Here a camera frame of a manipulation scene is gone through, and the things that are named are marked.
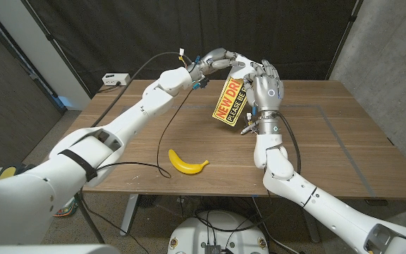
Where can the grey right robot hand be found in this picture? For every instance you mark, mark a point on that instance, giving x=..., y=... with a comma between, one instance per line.
x=268, y=91

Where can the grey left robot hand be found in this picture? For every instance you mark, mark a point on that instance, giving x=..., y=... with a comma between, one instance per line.
x=213, y=60

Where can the yellow new driver bumper sticker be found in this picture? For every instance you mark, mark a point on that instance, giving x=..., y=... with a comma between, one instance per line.
x=229, y=106

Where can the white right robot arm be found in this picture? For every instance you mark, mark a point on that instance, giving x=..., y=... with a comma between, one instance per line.
x=330, y=211

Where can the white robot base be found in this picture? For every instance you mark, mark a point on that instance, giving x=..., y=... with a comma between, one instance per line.
x=189, y=236

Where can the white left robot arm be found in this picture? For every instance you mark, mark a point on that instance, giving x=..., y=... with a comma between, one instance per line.
x=83, y=155

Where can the yellow toy banana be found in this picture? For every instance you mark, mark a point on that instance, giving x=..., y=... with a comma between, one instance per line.
x=183, y=166

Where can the wooden table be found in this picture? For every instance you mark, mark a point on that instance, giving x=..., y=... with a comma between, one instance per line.
x=312, y=106

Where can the black backdrop stand pole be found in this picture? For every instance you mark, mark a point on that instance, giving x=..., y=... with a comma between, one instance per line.
x=61, y=53
x=345, y=35

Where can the white power box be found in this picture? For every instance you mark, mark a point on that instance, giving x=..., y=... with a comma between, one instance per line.
x=115, y=79

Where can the grey metal table leg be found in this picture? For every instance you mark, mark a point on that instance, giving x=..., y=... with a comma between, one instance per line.
x=129, y=211
x=312, y=233

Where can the teal and yellow object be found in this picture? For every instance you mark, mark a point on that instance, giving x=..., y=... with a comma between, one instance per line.
x=67, y=208

